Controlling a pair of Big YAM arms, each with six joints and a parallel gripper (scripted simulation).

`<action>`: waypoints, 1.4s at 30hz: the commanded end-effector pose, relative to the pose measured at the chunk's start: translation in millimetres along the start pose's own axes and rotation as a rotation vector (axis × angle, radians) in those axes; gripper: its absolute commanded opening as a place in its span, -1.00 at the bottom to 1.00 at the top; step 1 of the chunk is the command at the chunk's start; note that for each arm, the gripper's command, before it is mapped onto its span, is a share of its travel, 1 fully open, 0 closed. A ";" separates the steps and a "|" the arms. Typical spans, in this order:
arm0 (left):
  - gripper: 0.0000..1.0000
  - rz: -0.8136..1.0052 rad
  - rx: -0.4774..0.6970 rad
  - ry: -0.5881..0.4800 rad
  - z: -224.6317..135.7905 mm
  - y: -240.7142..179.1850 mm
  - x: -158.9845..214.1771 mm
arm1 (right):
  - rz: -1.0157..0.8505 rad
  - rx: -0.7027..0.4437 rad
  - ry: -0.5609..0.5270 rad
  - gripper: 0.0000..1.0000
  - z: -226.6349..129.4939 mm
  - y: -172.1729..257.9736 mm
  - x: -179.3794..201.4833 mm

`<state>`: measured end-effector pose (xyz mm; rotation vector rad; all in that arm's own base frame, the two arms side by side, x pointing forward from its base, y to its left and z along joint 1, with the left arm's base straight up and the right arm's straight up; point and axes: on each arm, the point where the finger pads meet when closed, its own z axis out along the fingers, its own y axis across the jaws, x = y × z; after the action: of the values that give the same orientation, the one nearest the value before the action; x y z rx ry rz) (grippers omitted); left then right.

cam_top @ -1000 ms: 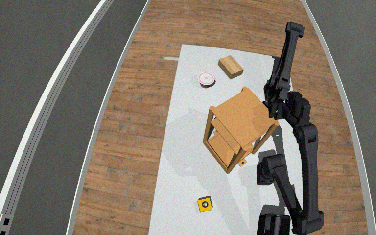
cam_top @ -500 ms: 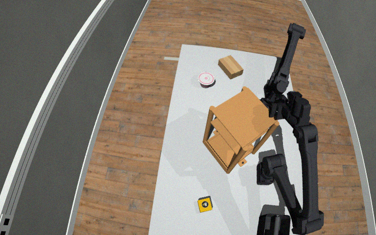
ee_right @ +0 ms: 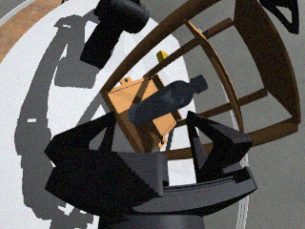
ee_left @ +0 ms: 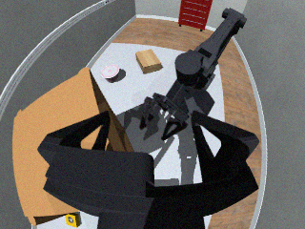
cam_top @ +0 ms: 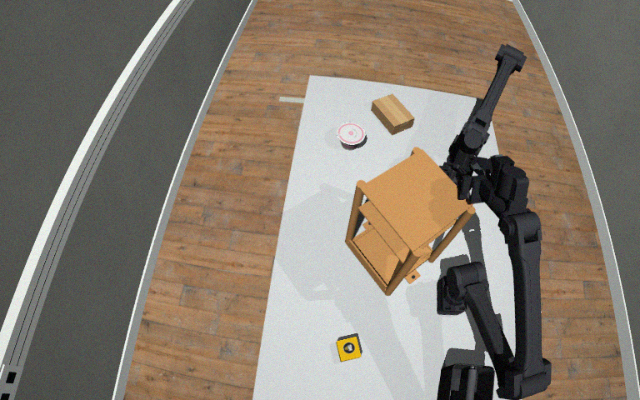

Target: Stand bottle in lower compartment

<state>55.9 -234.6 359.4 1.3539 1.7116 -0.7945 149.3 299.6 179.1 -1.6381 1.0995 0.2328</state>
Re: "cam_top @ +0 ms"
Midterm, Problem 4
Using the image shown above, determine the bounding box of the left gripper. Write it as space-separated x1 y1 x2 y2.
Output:
456 169 498 209

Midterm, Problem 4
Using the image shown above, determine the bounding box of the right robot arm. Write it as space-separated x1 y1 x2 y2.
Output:
451 44 527 176

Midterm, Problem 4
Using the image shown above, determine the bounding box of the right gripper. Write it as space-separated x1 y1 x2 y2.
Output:
439 152 468 180

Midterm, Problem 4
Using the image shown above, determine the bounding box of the tan wooden block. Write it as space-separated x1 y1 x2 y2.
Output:
371 94 415 135

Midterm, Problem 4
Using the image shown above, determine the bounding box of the wooden shelving unit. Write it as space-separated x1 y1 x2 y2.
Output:
345 147 476 296

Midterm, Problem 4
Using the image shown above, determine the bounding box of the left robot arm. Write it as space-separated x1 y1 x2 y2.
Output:
441 154 552 400

